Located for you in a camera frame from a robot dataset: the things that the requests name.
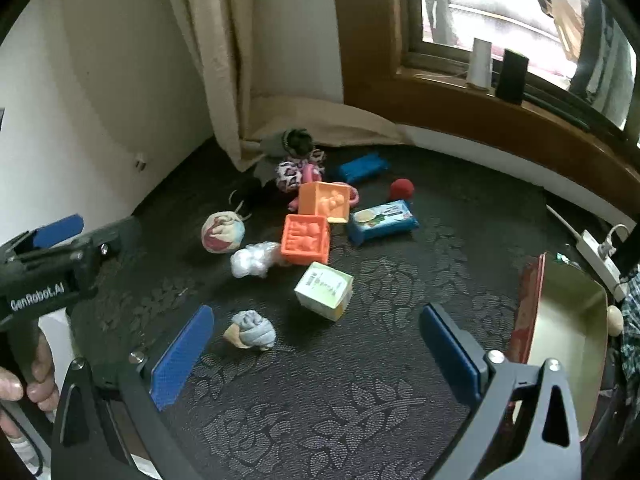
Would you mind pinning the red ball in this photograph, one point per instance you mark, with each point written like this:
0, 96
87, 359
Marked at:
403, 190

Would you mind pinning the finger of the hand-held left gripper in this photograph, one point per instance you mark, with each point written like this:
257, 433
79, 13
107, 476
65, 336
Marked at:
57, 230
117, 240

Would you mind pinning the blue tissue packet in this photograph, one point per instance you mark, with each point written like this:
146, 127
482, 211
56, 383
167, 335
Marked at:
382, 222

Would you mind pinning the plaid cloth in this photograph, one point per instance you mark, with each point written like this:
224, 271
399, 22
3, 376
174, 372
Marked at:
631, 320

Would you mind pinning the crumpled white plastic bag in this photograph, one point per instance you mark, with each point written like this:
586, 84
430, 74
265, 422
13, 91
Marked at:
255, 260

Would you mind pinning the orange block front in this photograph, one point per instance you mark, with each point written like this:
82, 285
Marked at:
306, 240

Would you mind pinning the person's left hand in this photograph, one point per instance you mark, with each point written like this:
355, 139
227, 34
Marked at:
42, 380

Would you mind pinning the black box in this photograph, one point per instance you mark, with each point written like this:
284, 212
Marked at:
511, 77

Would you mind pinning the grey sock ball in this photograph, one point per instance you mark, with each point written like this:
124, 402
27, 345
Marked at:
250, 330

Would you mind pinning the white power strip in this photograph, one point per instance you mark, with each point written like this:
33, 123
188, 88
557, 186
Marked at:
600, 265

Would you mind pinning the white cylinder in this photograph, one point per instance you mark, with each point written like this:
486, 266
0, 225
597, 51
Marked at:
479, 65

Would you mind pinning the dark blue packet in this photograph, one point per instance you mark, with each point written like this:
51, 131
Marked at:
362, 166

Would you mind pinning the cream bed cover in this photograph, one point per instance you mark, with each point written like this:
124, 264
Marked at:
220, 35

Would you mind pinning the leopard print plush toy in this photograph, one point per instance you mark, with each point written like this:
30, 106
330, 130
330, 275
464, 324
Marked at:
290, 175

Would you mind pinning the white wall socket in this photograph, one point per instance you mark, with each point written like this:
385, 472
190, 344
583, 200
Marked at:
140, 161

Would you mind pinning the pink and blue sock ball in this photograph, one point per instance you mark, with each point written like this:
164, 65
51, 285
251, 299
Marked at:
222, 232

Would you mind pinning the grey sock with dark cuff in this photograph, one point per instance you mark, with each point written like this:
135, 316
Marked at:
295, 142

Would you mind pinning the wooden window frame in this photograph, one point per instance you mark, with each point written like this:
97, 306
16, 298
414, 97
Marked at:
370, 35

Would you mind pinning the red tin container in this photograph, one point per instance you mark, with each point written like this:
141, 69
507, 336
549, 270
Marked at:
565, 320

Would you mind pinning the round beige knob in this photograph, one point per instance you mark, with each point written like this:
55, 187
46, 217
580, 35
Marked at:
615, 320

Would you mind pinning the white and green carton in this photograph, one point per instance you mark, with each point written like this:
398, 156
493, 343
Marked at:
322, 290

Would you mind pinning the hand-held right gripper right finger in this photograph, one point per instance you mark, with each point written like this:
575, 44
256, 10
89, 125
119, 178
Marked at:
450, 347

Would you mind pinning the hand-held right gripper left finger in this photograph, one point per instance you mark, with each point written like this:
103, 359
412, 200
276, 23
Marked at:
180, 355

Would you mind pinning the light orange box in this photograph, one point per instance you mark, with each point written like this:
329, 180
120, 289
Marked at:
320, 200

